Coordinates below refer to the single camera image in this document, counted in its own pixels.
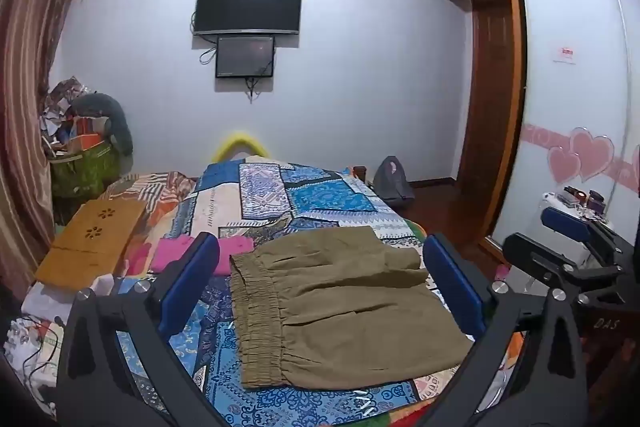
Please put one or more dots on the wooden lap table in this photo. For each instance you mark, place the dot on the wooden lap table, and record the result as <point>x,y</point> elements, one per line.
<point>90,237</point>

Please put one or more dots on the red cup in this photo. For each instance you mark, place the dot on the red cup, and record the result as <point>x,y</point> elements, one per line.
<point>360,173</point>

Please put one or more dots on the white cloth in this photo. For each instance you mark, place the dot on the white cloth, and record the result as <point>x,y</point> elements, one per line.
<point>55,299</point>

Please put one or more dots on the grey backpack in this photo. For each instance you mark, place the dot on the grey backpack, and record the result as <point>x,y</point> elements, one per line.
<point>392,184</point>

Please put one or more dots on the pile of printed bags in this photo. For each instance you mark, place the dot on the pile of printed bags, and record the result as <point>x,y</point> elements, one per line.
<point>60,107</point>

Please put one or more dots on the blue patchwork bed blanket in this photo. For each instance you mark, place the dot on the blue patchwork bed blanket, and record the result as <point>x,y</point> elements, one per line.
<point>280,207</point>

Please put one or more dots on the brown striped curtain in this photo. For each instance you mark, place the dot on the brown striped curtain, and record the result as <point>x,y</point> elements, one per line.
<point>27,82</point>

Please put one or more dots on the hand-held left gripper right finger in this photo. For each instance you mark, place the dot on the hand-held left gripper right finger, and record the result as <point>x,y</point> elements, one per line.
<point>452,282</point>

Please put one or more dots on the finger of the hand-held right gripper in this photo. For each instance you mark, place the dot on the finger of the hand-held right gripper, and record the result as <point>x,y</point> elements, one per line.
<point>567,224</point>
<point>537,254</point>

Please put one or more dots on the olive green pants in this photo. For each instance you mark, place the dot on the olive green pants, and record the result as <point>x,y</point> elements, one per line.
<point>345,302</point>

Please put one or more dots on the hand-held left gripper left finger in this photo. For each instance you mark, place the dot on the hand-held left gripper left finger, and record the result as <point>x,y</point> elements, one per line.
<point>192,277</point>

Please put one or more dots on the white cabinet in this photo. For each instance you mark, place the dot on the white cabinet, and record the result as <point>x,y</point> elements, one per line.
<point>552,202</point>

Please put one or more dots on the small black wall monitor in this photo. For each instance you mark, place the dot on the small black wall monitor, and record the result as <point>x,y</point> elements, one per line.
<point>245,57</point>

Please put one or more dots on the black wall television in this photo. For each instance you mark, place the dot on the black wall television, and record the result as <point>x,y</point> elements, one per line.
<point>247,4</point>

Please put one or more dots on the orange striped quilt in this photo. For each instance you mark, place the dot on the orange striped quilt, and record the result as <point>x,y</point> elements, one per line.
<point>155,192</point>

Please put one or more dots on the folded pink cloth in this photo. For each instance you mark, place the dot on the folded pink cloth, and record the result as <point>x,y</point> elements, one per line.
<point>172,252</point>

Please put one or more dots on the grey plush pillow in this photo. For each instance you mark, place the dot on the grey plush pillow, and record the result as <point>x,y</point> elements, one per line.
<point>117,122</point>

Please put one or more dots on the yellow hoop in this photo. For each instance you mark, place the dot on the yellow hoop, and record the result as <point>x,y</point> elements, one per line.
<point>240,142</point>

